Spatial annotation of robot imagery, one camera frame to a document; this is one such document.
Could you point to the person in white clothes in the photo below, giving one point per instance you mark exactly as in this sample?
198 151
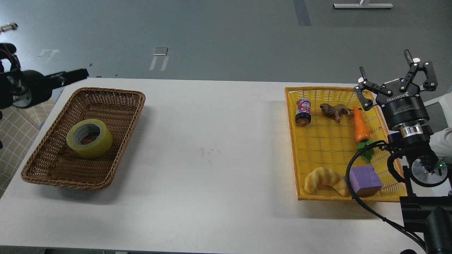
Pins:
441 144

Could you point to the toy croissant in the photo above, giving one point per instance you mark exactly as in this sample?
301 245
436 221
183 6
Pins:
326 177

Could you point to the brown toy lion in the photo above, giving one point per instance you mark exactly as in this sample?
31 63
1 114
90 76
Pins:
335 112

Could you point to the small red jam jar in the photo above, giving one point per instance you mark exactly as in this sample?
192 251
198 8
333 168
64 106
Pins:
303 112

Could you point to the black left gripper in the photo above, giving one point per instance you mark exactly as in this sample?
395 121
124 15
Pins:
38 88

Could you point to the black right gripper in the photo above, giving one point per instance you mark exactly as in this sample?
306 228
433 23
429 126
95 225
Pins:
400 104

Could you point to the yellow tape roll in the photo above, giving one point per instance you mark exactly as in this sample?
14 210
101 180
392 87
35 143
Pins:
89 138

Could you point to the white metal stand base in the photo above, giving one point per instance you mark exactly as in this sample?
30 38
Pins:
363 6

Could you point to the beige checked cloth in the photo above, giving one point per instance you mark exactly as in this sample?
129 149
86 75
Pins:
18 129

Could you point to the purple foam cube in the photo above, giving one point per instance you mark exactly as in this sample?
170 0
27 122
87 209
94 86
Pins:
365 181

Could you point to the orange toy carrot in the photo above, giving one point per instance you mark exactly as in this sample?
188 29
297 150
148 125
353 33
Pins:
362 133

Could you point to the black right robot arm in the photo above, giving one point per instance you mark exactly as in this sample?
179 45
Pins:
427 219

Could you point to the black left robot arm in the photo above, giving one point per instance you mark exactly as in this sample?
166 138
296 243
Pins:
24 89

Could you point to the brown wicker basket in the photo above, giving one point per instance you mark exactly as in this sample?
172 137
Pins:
54 163

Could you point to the yellow plastic basket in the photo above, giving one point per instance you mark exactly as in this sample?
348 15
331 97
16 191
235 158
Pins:
326 143

